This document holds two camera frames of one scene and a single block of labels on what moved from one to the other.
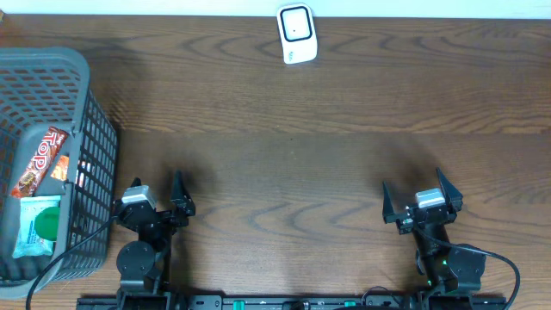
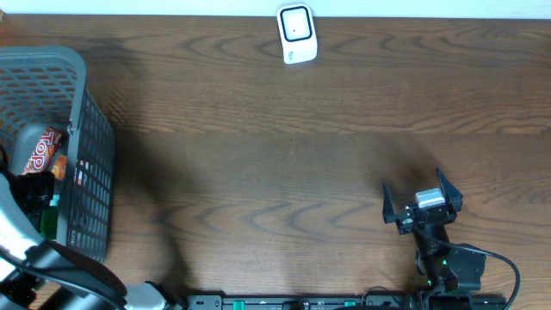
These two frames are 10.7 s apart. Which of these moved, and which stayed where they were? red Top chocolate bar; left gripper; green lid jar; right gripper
Moved: left gripper
Stayed: right gripper; red Top chocolate bar; green lid jar
